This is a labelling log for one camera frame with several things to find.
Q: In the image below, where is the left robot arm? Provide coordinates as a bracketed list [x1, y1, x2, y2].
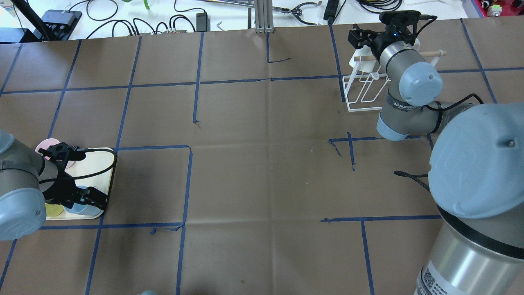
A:
[0, 131, 117, 241]

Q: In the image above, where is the cream white plastic cup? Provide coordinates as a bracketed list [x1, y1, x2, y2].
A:
[348, 45, 386, 74]

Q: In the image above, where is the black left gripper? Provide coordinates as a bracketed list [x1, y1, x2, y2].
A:
[51, 172, 108, 211]

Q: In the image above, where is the yellow plastic cup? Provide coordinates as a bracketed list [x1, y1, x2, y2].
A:
[45, 203, 64, 218]

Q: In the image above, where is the red parts bin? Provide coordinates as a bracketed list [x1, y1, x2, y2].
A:
[474, 0, 524, 17]

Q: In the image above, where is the coiled black cable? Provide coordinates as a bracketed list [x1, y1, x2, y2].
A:
[356, 0, 404, 14]

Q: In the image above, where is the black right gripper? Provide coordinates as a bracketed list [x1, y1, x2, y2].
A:
[348, 25, 387, 53]

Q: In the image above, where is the light blue plastic cup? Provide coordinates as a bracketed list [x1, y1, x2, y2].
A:
[62, 186, 107, 219]

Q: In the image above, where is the black braided cable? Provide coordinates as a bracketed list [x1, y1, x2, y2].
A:
[394, 170, 431, 192]

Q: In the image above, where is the black power adapter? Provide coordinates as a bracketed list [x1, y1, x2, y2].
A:
[195, 12, 211, 32]

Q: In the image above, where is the reacher grabber tool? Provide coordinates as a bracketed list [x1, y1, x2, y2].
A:
[203, 0, 322, 26]

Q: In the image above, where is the cream plastic tray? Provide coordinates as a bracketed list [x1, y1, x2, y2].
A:
[41, 143, 117, 221]

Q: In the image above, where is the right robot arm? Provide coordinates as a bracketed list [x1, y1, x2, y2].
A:
[348, 11, 523, 295]

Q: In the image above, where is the white wire cup rack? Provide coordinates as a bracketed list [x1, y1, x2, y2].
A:
[343, 41, 447, 112]

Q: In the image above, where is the pink plastic cup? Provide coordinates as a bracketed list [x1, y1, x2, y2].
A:
[35, 138, 76, 169]

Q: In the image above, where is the aluminium frame post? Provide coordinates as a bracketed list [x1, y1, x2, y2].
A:
[254, 0, 274, 33]

